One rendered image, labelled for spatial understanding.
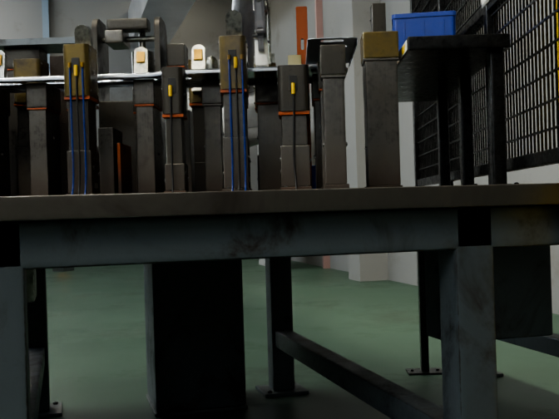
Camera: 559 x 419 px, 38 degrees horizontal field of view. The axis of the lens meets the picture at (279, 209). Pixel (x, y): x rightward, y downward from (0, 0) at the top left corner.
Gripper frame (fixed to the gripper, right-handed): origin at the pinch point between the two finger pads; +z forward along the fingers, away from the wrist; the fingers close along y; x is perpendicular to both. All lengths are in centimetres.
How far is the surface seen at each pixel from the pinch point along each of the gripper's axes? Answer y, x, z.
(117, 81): -4.1, -36.9, 4.6
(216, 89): 2.5, -11.2, 8.4
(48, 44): -27, -61, -10
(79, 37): 15.4, -41.1, -2.7
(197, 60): -14.5, -17.7, -2.0
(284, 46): -837, -4, -167
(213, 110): 2.1, -12.2, 13.6
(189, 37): -963, -141, -210
